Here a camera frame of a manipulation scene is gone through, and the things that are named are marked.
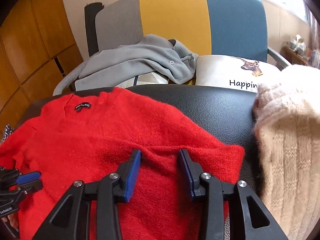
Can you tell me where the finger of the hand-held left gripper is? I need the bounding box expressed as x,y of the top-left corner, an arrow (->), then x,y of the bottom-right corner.
0,169 -> 43,196

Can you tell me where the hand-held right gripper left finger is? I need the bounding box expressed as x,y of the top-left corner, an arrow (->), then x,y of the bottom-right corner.
32,149 -> 142,240

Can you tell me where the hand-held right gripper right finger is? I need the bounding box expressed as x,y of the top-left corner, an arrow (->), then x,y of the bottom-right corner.
177,149 -> 288,240

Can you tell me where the red knit sweater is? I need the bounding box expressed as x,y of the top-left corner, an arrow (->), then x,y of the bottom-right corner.
0,87 -> 246,240

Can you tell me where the cream ribbed knit sweater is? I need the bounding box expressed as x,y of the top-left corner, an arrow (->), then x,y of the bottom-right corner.
252,64 -> 320,240

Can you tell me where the person's left hand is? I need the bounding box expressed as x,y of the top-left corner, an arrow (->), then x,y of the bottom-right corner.
2,215 -> 20,232

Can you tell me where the speckled patterned cloth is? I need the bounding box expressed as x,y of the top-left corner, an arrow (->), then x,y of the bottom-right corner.
1,123 -> 15,143

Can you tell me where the white deer print pillow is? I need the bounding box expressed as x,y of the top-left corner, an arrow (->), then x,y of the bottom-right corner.
194,54 -> 283,94

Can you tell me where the grey button shirt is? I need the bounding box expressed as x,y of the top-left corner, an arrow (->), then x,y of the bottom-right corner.
52,33 -> 199,97

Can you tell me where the wooden wardrobe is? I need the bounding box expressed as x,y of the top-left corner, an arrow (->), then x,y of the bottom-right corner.
0,0 -> 84,131

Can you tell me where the grey yellow blue chair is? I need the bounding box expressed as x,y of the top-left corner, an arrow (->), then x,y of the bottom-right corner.
84,0 -> 292,86

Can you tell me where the wooden desk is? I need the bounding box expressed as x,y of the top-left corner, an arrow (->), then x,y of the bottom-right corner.
283,46 -> 320,67

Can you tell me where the group of small jars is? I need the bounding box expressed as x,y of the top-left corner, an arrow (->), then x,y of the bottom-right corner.
287,34 -> 307,52

